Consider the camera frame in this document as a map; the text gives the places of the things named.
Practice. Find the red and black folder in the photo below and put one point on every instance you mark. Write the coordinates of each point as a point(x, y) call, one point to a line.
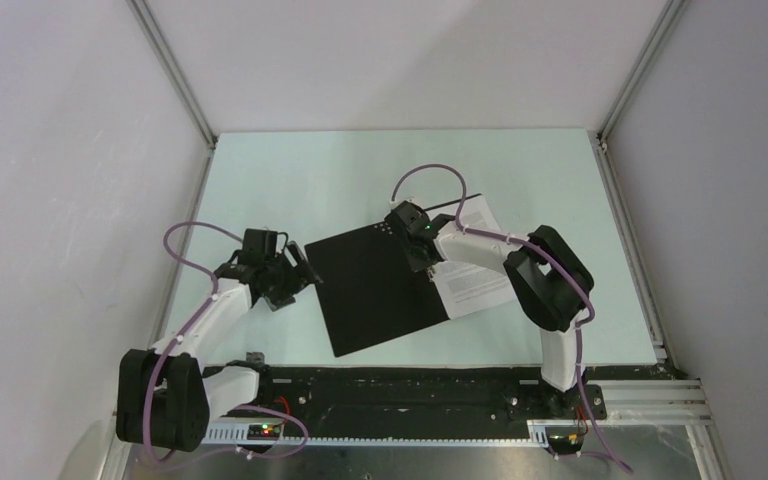
point(369, 295)

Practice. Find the right aluminium frame post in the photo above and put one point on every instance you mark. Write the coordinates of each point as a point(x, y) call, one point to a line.
point(659, 35)

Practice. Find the large printed paper sheet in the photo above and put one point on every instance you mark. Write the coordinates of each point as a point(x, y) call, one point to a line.
point(467, 289)

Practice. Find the left aluminium frame post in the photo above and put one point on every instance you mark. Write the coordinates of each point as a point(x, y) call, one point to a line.
point(158, 42)

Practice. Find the left controller board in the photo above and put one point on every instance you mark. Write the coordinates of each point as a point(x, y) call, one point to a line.
point(264, 432)

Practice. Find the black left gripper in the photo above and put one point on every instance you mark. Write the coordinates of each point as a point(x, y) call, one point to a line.
point(299, 276)

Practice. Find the controller board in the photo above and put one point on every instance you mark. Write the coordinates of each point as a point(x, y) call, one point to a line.
point(564, 444)
point(264, 432)

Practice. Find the aluminium frame post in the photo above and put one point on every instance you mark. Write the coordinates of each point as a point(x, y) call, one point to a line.
point(158, 42)
point(659, 35)

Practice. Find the right controller board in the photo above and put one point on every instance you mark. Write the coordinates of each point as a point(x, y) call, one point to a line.
point(564, 444)

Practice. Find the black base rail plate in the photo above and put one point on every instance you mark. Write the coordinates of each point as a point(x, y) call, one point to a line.
point(475, 403)

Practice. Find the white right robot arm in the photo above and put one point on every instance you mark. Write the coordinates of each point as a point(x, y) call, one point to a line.
point(550, 282)

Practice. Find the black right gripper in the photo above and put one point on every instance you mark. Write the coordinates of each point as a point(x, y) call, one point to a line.
point(416, 263)

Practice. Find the grey slotted cable duct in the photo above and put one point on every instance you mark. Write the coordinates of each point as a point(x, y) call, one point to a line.
point(234, 434)

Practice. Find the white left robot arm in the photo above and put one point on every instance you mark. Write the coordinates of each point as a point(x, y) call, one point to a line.
point(167, 394)

